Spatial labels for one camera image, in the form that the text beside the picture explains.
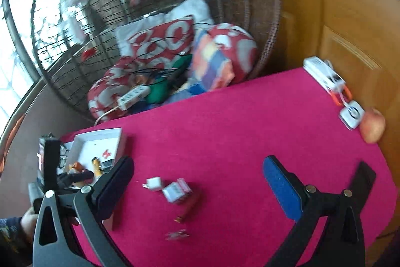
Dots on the magenta table cloth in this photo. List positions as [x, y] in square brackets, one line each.
[234, 145]

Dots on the small red white box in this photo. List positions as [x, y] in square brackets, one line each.
[176, 190]

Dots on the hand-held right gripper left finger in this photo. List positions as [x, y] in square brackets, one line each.
[109, 192]

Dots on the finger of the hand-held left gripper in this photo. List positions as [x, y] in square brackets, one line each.
[82, 174]
[73, 182]

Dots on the white square device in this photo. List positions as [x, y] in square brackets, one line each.
[352, 114]

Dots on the round red white patterned cushion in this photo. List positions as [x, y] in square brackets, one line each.
[240, 48]

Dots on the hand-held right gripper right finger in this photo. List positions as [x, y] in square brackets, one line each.
[281, 188]

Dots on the white charger adapter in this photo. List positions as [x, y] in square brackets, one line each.
[152, 184]

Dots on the red lighter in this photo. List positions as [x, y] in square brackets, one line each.
[189, 206]

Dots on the white power strip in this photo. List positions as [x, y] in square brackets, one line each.
[132, 97]

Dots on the flat red white patterned cushion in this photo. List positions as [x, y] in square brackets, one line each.
[162, 38]

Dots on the person's left hand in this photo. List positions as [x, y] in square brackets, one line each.
[30, 220]

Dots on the white shallow box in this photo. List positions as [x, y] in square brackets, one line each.
[93, 145]

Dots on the person's left forearm plaid sleeve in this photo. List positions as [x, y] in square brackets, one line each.
[12, 245]

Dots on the checkered pastel blanket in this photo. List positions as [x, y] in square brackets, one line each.
[211, 63]

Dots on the small black item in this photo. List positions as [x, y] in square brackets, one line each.
[107, 164]

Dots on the small clear clip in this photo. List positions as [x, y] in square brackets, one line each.
[177, 234]

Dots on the white hanging dream catcher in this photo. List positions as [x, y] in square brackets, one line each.
[75, 13]

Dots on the red apple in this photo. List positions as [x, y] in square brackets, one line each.
[373, 126]

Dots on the small orange item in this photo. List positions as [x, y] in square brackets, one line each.
[76, 167]

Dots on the metal-framed window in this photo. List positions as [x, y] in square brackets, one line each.
[18, 35]

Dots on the white rectangular box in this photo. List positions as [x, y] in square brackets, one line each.
[322, 71]

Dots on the green cloth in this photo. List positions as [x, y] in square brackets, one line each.
[159, 91]

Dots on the long red white patterned cushion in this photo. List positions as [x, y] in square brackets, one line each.
[104, 91]

